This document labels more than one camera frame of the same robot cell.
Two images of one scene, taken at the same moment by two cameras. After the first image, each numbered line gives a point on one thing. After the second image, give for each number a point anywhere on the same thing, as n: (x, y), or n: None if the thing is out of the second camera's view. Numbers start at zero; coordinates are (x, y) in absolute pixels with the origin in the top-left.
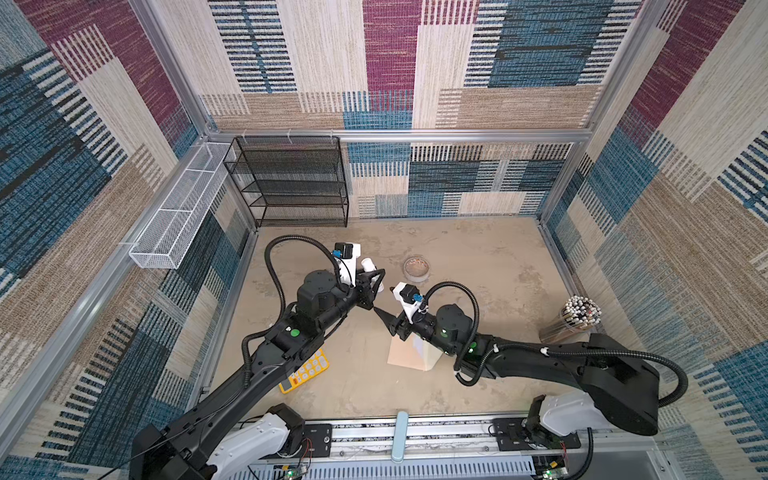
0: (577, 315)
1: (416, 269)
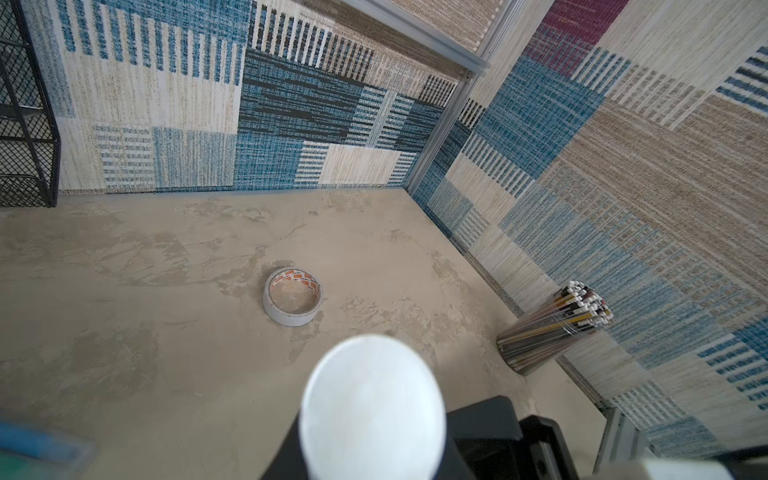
0: (573, 311)
1: (292, 296)
